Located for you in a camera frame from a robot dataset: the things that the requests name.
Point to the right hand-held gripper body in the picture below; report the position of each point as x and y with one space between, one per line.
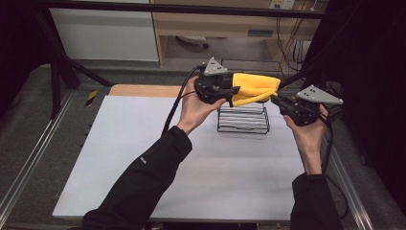
306 107

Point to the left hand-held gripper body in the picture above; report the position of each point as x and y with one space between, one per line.
212 84

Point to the yellow microfibre cloth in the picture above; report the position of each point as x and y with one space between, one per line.
255 87

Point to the person's right hand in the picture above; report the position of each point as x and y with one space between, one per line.
306 134

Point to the person's left hand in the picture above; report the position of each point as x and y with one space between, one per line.
194 108

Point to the office chair base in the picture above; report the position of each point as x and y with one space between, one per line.
194 41

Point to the wooden desk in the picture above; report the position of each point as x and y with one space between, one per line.
217 25

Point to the black curtain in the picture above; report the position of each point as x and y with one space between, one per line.
373 80

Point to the white power strip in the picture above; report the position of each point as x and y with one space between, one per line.
282 4

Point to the white cabinet panel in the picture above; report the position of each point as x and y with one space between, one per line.
102 35

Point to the yellow black striped tape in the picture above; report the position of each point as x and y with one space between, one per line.
91 97

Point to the black metal stand strut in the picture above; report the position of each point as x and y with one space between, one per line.
56 86

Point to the black metal frame bar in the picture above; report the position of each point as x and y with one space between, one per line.
159 8

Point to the aluminium rail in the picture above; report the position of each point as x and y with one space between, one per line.
35 150
351 191

